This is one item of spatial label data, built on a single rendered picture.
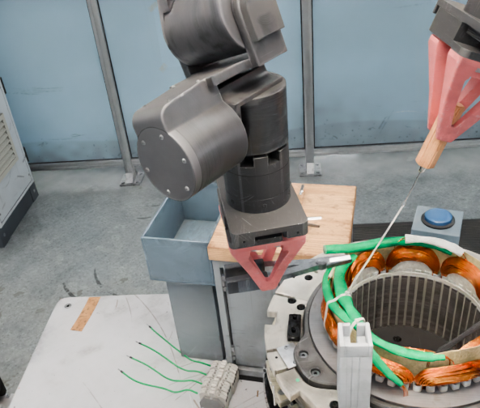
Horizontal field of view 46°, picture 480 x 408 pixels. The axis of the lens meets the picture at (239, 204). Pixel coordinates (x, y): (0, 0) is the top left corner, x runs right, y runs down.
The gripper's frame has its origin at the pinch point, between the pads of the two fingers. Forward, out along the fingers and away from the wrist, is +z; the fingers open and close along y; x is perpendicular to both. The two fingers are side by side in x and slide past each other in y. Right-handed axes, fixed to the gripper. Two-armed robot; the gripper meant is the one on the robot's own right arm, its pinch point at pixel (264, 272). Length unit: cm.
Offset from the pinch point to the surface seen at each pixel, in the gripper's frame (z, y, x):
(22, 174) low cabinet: 106, -226, -89
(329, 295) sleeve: 4.6, 0.1, 6.5
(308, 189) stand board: 14.3, -33.9, 13.5
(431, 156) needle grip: -11.1, 1.5, 15.1
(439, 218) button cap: 16.1, -22.9, 30.9
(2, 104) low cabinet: 69, -230, -88
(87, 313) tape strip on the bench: 43, -45, -30
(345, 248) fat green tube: 4.4, -6.3, 10.3
